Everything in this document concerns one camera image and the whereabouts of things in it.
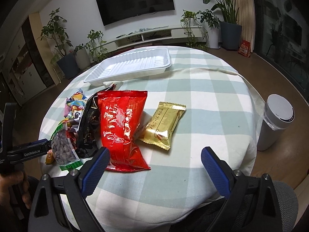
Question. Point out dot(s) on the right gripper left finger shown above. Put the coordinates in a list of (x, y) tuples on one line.
[(47, 212)]

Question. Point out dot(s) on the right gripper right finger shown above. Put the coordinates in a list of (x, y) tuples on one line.
[(250, 203)]

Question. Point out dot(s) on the black snack bag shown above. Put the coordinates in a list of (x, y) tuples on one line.
[(86, 145)]

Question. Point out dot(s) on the colourful cartoon snack bag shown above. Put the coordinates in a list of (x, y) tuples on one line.
[(74, 107)]

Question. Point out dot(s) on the red snack bag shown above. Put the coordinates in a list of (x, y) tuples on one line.
[(120, 115)]

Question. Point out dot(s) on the left hand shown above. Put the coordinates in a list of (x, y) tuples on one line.
[(7, 183)]

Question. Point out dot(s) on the small orange candy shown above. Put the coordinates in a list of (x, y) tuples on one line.
[(49, 158)]

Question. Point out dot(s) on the nut packet green trim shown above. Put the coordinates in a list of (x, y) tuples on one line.
[(63, 149)]

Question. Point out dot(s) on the white wooden cabinet left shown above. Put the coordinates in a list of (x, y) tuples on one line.
[(27, 69)]

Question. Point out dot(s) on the white round trash bin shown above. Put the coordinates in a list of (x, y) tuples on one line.
[(277, 117)]

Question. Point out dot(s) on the checkered tablecloth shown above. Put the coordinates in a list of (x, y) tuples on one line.
[(223, 111)]

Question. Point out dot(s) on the plant dark pot left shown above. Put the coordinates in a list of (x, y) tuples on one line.
[(55, 31)]

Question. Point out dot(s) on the gold snack packet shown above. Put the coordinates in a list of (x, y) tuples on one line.
[(160, 128)]

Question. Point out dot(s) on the plant white pot left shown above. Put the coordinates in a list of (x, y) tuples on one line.
[(81, 56)]

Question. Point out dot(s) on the plant white pot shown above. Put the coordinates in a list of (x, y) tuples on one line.
[(81, 56), (211, 24)]

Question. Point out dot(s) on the red bag on floor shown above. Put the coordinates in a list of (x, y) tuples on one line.
[(245, 48)]

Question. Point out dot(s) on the white plastic tray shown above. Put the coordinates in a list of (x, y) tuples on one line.
[(131, 65)]

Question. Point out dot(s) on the tall plant dark pot right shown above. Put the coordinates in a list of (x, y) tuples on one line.
[(230, 30)]

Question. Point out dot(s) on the trailing vine plant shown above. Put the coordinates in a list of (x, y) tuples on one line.
[(188, 21)]

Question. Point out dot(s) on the white TV cabinet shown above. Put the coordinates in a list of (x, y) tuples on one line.
[(159, 36)]

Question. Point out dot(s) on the plant white pot right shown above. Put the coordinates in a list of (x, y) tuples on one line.
[(211, 24)]

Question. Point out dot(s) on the wall television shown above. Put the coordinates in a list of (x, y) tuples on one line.
[(112, 11)]

